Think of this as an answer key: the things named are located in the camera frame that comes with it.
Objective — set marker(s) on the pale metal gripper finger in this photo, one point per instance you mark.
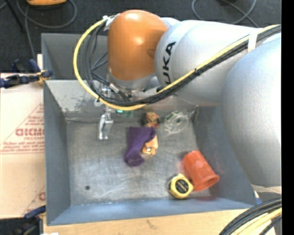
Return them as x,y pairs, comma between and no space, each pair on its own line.
109,125
102,131

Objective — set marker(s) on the purple cloth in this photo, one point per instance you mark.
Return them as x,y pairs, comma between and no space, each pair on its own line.
137,143

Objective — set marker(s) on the dark multicoloured ball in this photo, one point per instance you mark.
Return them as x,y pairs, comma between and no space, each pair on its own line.
150,120

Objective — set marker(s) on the grey metal bin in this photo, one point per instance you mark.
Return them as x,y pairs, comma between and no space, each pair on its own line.
100,175

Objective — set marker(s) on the peach toy figure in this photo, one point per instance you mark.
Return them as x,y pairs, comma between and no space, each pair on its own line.
152,146

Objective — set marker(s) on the clear plastic packet green print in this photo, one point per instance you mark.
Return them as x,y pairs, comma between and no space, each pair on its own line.
176,124

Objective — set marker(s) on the brown cardboard board red print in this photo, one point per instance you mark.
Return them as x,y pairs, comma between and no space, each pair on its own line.
19,160

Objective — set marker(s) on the yellow tape measure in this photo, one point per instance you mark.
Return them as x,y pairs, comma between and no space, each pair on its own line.
180,186

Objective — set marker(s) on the orange plastic cup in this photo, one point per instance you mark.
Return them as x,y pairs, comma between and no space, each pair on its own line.
198,170

